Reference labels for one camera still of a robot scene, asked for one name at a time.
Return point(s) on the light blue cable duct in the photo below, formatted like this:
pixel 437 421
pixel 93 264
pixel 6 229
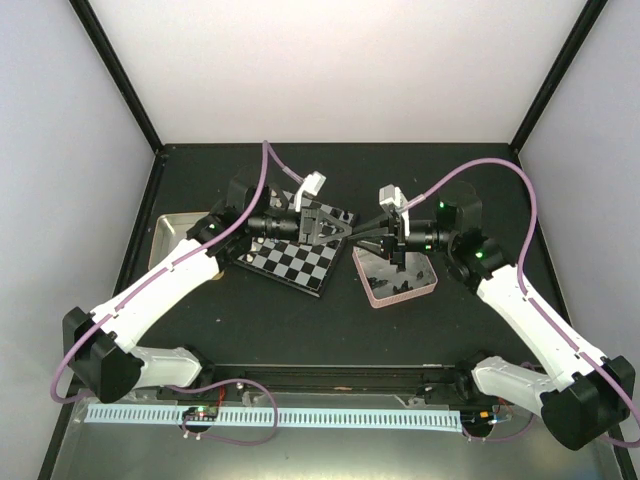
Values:
pixel 314 418

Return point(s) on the left black frame post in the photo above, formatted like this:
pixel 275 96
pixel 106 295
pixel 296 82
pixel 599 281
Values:
pixel 89 20

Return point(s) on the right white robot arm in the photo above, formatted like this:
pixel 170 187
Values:
pixel 580 393

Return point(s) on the black and silver chessboard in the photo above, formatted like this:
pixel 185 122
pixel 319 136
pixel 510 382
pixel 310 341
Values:
pixel 303 267

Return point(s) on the pink metal tin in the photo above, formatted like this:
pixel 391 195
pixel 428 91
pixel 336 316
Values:
pixel 418 271

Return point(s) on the black frame post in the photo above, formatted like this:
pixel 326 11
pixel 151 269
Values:
pixel 89 20
pixel 572 45

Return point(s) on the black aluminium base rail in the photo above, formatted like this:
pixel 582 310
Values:
pixel 434 384

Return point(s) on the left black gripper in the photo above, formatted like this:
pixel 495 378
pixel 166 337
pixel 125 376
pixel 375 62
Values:
pixel 311 224

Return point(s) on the right black frame post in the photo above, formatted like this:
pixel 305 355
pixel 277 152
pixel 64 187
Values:
pixel 572 45

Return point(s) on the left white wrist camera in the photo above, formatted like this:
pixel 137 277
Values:
pixel 310 187

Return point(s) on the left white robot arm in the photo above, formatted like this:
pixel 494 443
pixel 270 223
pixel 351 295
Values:
pixel 102 346

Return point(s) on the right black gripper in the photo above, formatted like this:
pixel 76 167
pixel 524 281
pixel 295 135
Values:
pixel 396 246

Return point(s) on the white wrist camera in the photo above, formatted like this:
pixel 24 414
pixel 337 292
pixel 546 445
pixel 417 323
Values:
pixel 391 199
pixel 310 187

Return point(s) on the small green circuit board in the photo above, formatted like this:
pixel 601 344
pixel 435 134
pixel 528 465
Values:
pixel 201 413

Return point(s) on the gold metal tin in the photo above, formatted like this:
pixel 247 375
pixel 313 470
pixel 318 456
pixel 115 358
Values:
pixel 170 229

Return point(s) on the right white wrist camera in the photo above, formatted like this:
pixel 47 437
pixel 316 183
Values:
pixel 391 199

